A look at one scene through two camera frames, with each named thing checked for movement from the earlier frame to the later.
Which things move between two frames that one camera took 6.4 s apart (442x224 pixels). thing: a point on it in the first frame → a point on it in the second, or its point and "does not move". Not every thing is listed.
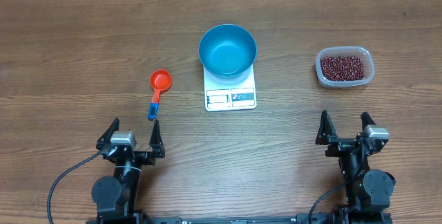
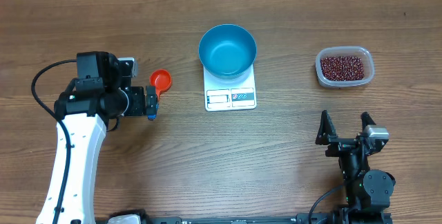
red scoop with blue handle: [159, 80] does not move
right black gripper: [340, 145] does not move
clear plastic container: [344, 66] does not move
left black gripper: [155, 144] → [139, 108]
